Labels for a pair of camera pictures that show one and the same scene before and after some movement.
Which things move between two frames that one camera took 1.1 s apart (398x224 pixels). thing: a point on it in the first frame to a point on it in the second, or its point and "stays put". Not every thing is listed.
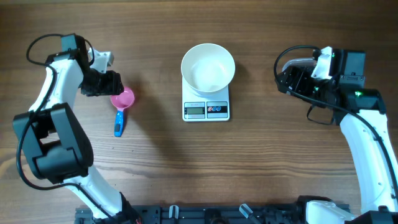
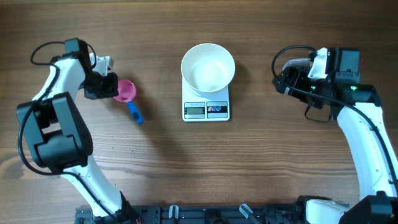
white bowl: [208, 68] stays put
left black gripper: [114, 84] stays put
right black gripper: [303, 75] stays put
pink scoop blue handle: [121, 101] to [127, 91]
